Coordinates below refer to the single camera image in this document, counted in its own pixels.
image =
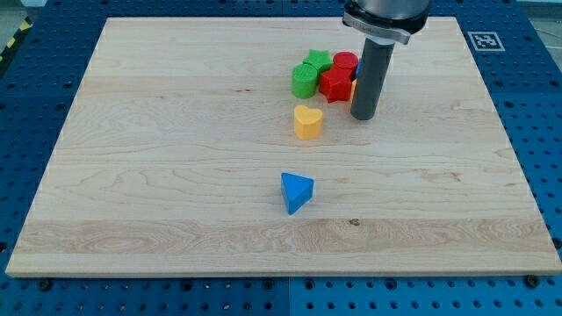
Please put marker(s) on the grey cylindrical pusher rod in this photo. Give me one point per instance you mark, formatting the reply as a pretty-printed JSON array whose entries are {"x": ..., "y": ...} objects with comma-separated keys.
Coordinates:
[{"x": 375, "y": 61}]

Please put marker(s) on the blue triangle block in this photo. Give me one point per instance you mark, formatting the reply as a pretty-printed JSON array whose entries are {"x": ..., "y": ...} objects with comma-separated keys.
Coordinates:
[{"x": 296, "y": 191}]

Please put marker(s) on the wooden board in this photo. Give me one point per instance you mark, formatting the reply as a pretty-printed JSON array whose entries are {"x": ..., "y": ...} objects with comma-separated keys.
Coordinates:
[{"x": 169, "y": 163}]

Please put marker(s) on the red cylinder block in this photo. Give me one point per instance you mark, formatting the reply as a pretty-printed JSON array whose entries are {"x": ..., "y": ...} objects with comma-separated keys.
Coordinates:
[{"x": 346, "y": 61}]

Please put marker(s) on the yellow hexagon block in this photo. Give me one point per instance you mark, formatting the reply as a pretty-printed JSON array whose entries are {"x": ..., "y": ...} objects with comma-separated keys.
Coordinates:
[{"x": 352, "y": 90}]

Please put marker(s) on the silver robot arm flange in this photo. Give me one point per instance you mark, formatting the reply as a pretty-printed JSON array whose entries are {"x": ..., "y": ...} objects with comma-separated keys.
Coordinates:
[{"x": 387, "y": 22}]

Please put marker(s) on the green star block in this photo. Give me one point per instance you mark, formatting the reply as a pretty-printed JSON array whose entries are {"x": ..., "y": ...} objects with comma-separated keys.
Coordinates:
[{"x": 318, "y": 59}]

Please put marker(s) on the green cylinder block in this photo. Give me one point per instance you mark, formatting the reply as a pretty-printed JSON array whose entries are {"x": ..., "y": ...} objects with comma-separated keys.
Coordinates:
[{"x": 304, "y": 81}]

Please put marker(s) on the blue block behind rod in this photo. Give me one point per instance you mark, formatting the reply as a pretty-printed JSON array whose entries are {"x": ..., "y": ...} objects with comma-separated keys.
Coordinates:
[{"x": 358, "y": 67}]

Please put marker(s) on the yellow heart block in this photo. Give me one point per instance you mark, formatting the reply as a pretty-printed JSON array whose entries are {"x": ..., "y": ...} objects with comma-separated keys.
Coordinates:
[{"x": 307, "y": 122}]

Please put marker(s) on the fiducial marker tag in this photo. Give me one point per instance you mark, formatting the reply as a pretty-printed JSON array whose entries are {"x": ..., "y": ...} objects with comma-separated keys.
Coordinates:
[{"x": 486, "y": 41}]

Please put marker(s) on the red star block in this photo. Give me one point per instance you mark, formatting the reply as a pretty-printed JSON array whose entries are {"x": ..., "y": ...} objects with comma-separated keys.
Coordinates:
[{"x": 335, "y": 84}]

